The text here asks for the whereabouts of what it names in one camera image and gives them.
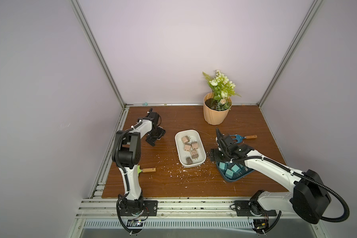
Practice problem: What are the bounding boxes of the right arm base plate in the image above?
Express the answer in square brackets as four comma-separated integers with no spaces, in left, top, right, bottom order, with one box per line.
[230,200,277,217]

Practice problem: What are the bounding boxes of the teal plastic storage box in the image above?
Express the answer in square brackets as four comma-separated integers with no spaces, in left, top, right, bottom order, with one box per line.
[216,162,254,182]

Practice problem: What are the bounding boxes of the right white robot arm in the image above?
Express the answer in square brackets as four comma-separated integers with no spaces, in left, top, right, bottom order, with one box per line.
[211,129,350,224]

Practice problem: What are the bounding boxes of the aluminium front rail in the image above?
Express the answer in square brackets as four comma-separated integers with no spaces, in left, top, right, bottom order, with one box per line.
[74,197,320,220]

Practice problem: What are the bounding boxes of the beige flower pot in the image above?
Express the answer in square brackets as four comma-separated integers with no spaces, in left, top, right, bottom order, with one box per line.
[203,93,231,126]

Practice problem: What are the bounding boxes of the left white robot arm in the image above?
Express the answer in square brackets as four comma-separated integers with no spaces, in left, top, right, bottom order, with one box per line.
[112,108,166,213]

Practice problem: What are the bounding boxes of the blue garden rake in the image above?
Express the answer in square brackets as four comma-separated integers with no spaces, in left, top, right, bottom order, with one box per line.
[230,134,257,144]

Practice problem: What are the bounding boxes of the artificial green white flowers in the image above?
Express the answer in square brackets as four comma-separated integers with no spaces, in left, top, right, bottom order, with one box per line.
[202,70,240,111]

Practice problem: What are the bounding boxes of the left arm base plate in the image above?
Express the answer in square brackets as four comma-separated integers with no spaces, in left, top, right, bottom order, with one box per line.
[117,199,158,217]

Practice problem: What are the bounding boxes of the green garden fork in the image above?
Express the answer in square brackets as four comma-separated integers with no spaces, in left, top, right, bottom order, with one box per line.
[137,165,156,174]

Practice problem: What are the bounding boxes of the white plastic storage box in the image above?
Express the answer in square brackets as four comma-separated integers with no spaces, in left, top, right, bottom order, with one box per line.
[175,130,207,168]

